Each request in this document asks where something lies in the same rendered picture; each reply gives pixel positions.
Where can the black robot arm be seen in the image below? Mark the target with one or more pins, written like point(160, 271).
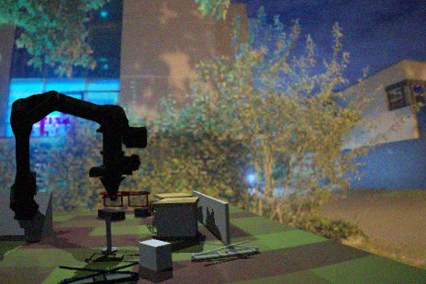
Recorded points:
point(27, 111)

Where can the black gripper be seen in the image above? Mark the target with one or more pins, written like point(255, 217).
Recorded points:
point(111, 176)

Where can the red glasses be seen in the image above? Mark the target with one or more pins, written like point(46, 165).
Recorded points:
point(136, 199)

